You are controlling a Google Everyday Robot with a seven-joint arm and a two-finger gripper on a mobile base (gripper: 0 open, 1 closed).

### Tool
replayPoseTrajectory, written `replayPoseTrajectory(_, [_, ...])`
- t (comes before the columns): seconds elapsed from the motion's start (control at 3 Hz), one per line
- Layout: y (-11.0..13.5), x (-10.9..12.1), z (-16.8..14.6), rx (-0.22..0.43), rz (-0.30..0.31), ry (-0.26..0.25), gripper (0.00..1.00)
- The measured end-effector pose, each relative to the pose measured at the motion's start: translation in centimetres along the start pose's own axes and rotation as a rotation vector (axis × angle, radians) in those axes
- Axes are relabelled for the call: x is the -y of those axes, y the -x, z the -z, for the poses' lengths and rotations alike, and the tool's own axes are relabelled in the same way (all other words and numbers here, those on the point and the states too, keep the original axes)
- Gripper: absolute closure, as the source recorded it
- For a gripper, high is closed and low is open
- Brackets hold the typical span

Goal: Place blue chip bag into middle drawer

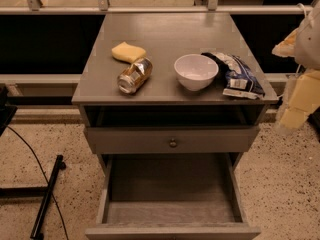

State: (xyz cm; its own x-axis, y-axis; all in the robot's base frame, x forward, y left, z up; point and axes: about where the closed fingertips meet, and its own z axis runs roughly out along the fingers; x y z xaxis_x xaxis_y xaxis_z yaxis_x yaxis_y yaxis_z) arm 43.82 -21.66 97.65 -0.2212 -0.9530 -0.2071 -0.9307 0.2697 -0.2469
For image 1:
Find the grey wooden drawer cabinet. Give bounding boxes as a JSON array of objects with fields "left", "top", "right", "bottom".
[{"left": 71, "top": 12, "right": 279, "bottom": 172}]

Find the black floor cable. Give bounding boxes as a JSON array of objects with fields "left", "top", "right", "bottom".
[{"left": 6, "top": 125, "right": 70, "bottom": 240}]

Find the grey open bottom drawer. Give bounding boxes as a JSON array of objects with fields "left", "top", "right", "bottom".
[{"left": 86, "top": 153, "right": 260, "bottom": 240}]

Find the black stand base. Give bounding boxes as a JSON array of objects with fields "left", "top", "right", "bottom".
[{"left": 0, "top": 155, "right": 66, "bottom": 240}]

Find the metal railing frame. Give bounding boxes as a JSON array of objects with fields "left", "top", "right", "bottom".
[{"left": 0, "top": 0, "right": 320, "bottom": 16}]

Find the white bowl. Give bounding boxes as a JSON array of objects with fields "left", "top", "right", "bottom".
[{"left": 174, "top": 54, "right": 219, "bottom": 91}]

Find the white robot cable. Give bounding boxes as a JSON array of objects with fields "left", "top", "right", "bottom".
[{"left": 296, "top": 2, "right": 316, "bottom": 28}]

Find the grey middle drawer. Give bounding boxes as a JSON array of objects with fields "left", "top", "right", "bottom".
[{"left": 85, "top": 126, "right": 259, "bottom": 154}]

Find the yellow sponge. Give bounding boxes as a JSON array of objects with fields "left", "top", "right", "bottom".
[{"left": 111, "top": 42, "right": 146, "bottom": 63}]

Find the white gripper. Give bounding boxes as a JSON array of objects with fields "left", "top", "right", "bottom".
[{"left": 272, "top": 5, "right": 320, "bottom": 134}]

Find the round brass drawer knob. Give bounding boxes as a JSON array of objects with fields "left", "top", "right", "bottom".
[{"left": 169, "top": 138, "right": 177, "bottom": 148}]

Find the shiny metallic can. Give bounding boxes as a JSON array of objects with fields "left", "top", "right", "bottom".
[{"left": 117, "top": 58, "right": 153, "bottom": 94}]

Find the blue chip bag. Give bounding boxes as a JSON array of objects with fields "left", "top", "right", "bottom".
[{"left": 203, "top": 52, "right": 265, "bottom": 100}]

